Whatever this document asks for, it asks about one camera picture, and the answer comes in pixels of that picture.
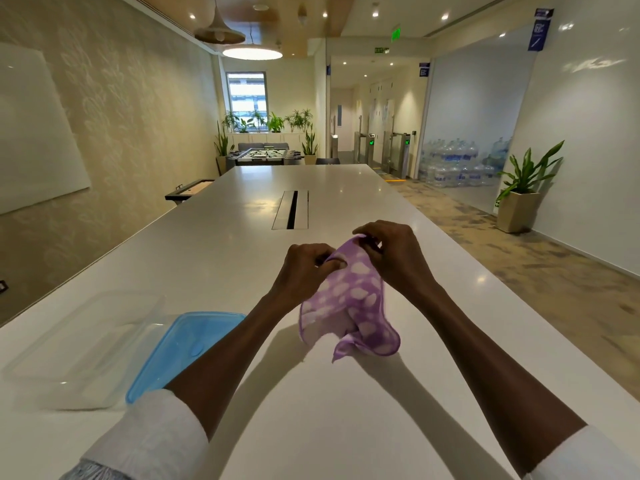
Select purple cloth with white clouds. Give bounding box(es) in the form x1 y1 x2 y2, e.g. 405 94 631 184
298 234 402 364

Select entry turnstile gates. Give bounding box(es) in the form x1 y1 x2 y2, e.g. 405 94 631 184
353 129 418 179

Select table cable hatch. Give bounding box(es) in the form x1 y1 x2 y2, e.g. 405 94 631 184
271 190 310 231

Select white sleeve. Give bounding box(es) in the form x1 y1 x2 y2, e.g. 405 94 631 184
522 425 640 480
60 389 210 480

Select person's right hand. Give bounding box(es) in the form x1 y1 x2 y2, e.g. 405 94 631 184
352 220 437 301

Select tall plant in square planter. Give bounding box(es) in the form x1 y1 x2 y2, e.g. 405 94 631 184
214 120 236 177
301 122 319 166

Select person's left hand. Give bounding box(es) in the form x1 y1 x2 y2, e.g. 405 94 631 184
274 243 347 305

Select person's left forearm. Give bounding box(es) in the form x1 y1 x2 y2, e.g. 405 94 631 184
164 290 307 441

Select white wall board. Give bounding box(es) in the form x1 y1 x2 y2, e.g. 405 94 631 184
0 42 93 216

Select foosball table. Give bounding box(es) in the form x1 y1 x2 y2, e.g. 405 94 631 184
226 148 306 167

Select white left sleeve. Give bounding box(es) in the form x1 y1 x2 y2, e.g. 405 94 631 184
60 389 210 480

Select potted plant in beige planter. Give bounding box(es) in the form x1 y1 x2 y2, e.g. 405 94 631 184
495 140 566 234

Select white right sleeve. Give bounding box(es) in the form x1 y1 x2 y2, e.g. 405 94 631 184
522 425 640 480

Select window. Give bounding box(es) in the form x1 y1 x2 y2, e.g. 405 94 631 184
225 71 268 131

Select person's right forearm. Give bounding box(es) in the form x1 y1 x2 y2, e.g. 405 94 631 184
400 279 588 476

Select blue wall sign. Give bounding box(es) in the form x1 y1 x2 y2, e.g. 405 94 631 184
527 8 555 52

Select round ceiling lamp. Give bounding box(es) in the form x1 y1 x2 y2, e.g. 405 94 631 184
222 43 284 61

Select clear plastic container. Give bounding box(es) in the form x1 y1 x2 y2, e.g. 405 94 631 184
1 290 167 412

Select blue plastic lid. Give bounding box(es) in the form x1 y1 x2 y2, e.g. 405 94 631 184
125 311 248 405

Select stack of water bottles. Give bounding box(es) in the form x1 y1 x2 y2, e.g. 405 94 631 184
416 137 514 189

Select low black side table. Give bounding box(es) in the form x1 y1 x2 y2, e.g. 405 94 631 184
165 178 217 206

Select cone pendant lamp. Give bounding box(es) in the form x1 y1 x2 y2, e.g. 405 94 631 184
193 0 247 45

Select row of green plants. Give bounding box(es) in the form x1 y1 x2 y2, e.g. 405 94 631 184
222 109 315 134

